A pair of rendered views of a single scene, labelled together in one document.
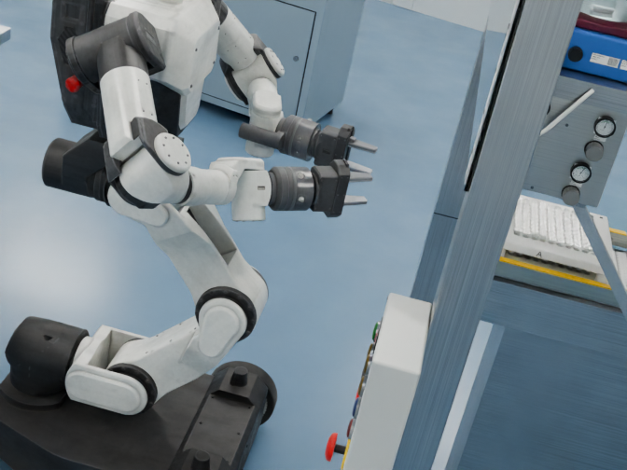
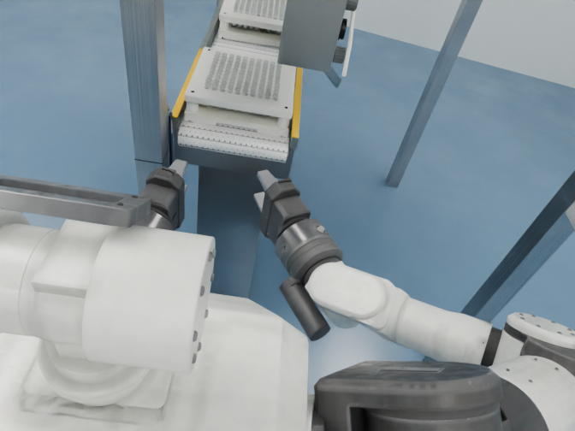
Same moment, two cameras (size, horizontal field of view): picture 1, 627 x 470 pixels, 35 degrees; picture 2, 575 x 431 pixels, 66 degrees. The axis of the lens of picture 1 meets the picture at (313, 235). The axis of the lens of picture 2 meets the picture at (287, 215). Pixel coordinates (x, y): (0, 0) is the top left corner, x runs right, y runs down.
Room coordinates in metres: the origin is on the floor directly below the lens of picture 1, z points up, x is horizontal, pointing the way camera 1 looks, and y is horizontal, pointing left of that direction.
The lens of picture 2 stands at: (1.93, 0.51, 1.50)
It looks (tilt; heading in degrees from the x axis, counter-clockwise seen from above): 45 degrees down; 259
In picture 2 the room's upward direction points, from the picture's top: 13 degrees clockwise
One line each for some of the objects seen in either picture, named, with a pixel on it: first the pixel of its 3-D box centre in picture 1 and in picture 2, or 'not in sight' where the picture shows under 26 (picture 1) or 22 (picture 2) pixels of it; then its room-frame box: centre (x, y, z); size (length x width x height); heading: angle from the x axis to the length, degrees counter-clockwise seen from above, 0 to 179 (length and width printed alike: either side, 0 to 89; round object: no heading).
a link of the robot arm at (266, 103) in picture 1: (264, 115); not in sight; (2.11, 0.17, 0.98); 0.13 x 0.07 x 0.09; 9
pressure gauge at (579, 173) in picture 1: (580, 172); not in sight; (1.73, -0.46, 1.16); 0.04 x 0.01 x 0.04; 85
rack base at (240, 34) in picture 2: not in sight; (260, 24); (1.87, -0.95, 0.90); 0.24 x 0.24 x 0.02; 86
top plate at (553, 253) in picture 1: (552, 230); (245, 80); (1.91, -0.49, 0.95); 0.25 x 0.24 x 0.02; 175
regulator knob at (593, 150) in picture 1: (594, 148); not in sight; (1.72, -0.46, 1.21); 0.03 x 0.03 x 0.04; 85
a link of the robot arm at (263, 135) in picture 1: (271, 134); not in sight; (2.05, 0.14, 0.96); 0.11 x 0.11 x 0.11; 77
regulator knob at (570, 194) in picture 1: (571, 193); not in sight; (1.73, -0.45, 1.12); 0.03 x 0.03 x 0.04; 85
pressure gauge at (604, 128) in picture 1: (605, 127); not in sight; (1.73, -0.47, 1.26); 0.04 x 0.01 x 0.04; 85
